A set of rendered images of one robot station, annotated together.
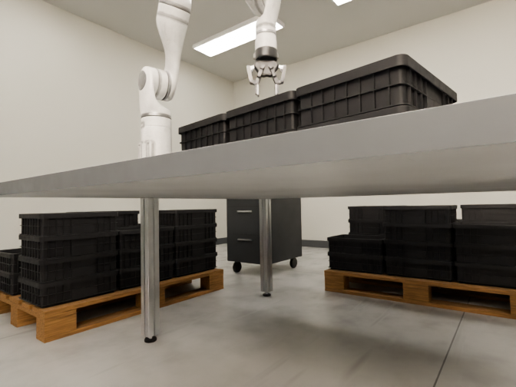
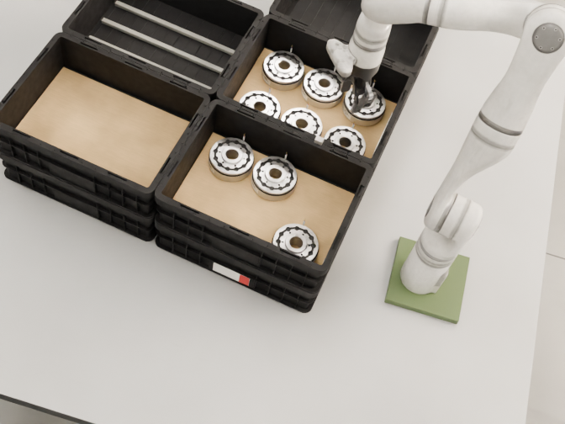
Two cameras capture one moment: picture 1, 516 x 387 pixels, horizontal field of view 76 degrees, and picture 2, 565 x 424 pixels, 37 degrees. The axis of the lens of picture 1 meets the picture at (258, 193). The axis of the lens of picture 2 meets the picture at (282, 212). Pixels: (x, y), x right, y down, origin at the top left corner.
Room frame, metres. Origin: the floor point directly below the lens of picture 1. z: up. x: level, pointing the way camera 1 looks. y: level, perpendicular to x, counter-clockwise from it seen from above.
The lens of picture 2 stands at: (1.87, 0.92, 2.45)
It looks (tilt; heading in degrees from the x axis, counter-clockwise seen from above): 59 degrees down; 236
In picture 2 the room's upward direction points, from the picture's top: 15 degrees clockwise
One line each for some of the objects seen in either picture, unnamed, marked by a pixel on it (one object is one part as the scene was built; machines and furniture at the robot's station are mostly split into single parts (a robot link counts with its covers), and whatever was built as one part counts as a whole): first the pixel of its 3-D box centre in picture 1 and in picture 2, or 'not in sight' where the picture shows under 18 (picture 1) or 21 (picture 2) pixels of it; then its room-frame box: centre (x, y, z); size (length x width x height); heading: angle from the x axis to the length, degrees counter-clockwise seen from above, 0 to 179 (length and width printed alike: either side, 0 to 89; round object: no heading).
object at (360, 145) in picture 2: not in sight; (344, 144); (1.12, -0.01, 0.86); 0.10 x 0.10 x 0.01
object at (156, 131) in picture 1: (157, 147); (429, 260); (1.03, 0.31, 0.80); 0.09 x 0.09 x 0.17; 54
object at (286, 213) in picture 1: (264, 223); not in sight; (3.18, -0.06, 0.45); 0.62 x 0.45 x 0.90; 143
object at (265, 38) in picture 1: (266, 44); (359, 46); (1.14, -0.04, 1.17); 0.11 x 0.09 x 0.06; 0
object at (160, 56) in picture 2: not in sight; (165, 38); (1.43, -0.42, 0.87); 0.40 x 0.30 x 0.11; 135
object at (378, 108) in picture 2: not in sight; (365, 102); (1.02, -0.11, 0.86); 0.10 x 0.10 x 0.01
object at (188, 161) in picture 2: (239, 143); (263, 195); (1.36, 0.08, 0.87); 0.40 x 0.30 x 0.11; 135
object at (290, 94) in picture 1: (296, 117); (317, 88); (1.14, -0.14, 0.92); 0.40 x 0.30 x 0.02; 135
